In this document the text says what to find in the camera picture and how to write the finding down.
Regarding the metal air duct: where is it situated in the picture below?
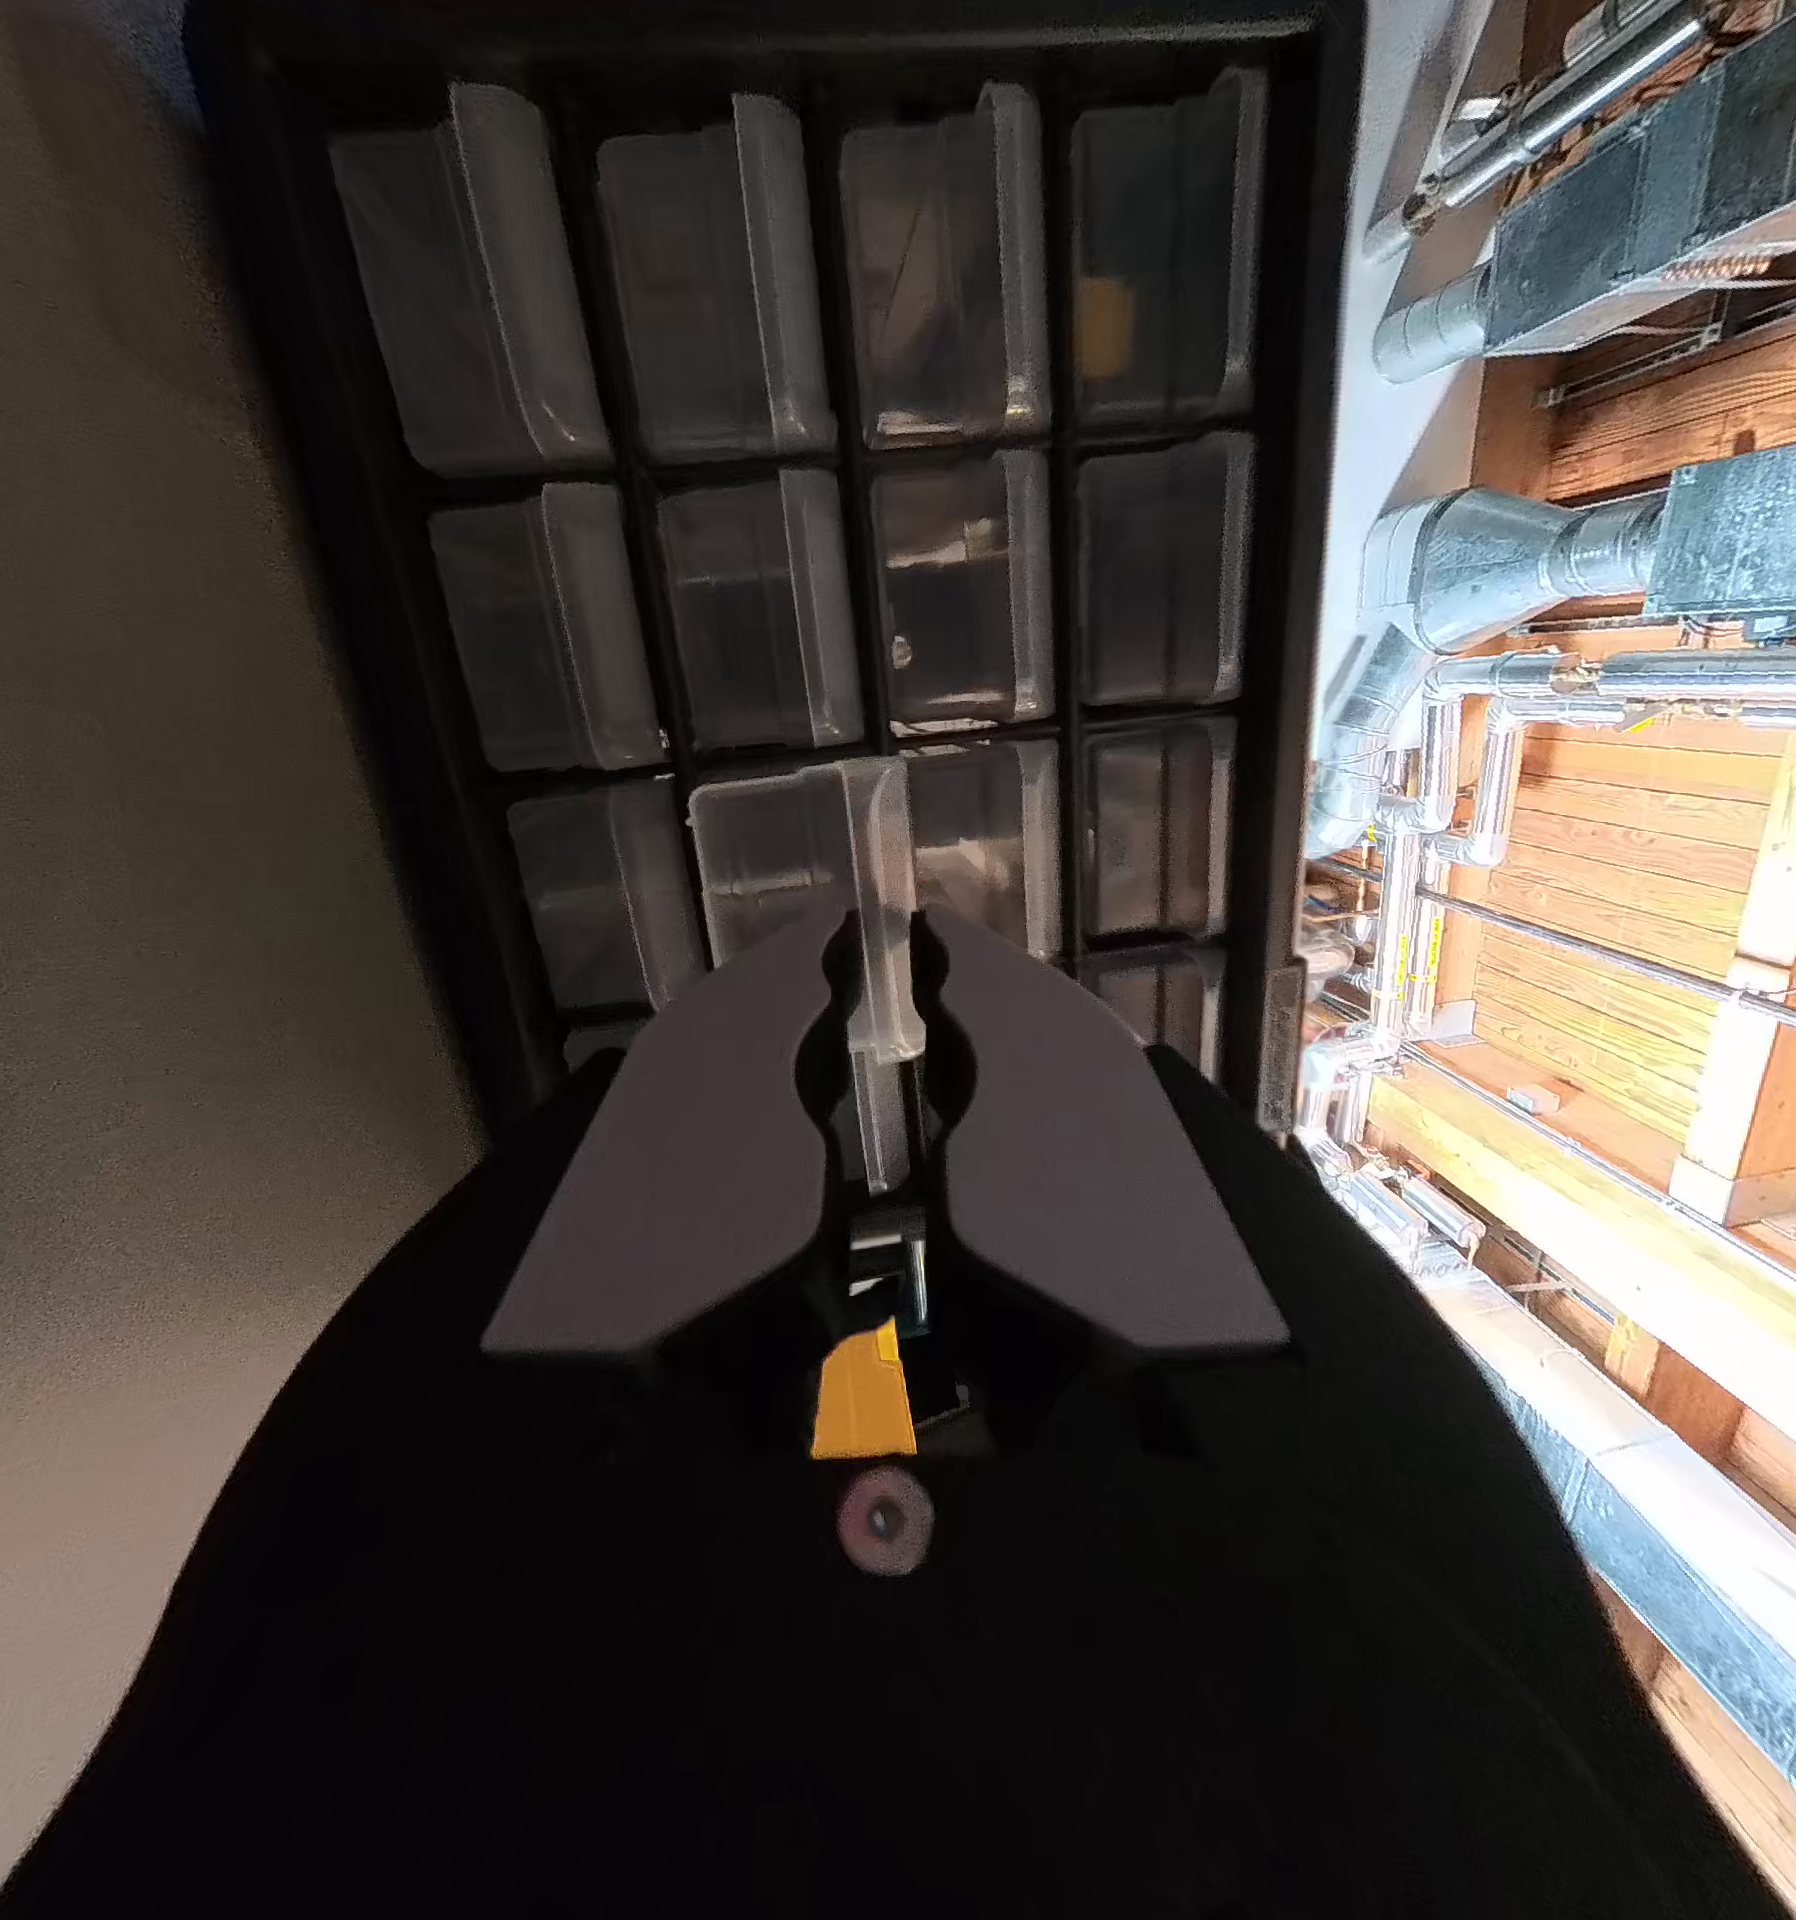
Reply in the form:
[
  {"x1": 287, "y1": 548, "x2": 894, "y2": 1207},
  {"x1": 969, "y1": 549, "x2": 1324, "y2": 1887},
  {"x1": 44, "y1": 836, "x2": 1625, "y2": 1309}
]
[
  {"x1": 1373, "y1": 0, "x2": 1796, "y2": 377},
  {"x1": 1438, "y1": 1261, "x2": 1796, "y2": 1803}
]

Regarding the black drawer cabinet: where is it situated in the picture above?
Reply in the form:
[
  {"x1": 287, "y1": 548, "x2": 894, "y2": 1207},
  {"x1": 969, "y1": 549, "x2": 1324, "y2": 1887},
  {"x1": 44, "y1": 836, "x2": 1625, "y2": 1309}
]
[{"x1": 192, "y1": 0, "x2": 1366, "y2": 1143}]

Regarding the yellow plastic bin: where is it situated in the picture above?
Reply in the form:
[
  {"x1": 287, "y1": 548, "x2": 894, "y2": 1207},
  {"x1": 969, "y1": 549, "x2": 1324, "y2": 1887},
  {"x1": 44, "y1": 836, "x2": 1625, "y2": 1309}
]
[{"x1": 808, "y1": 1308, "x2": 915, "y2": 1464}]

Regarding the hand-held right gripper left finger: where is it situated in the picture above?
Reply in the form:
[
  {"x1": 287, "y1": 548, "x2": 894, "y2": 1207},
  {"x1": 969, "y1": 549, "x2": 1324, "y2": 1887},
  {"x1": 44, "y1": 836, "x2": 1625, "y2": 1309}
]
[{"x1": 477, "y1": 910, "x2": 855, "y2": 1374}]

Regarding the silver pipe bundle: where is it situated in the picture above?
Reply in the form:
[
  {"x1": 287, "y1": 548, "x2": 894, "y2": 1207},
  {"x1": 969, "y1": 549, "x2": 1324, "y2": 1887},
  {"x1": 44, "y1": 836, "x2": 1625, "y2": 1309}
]
[{"x1": 1304, "y1": 436, "x2": 1796, "y2": 1172}]

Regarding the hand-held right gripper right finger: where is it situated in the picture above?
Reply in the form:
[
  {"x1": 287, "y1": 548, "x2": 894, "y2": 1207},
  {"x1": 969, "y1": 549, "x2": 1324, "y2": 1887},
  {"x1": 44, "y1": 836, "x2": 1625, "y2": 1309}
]
[{"x1": 922, "y1": 902, "x2": 1295, "y2": 1368}]

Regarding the clear plastic drawer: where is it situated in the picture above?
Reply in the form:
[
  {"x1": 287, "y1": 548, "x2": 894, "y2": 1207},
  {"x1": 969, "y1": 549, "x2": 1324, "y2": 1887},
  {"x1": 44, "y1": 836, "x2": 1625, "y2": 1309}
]
[{"x1": 683, "y1": 750, "x2": 1074, "y2": 1202}]

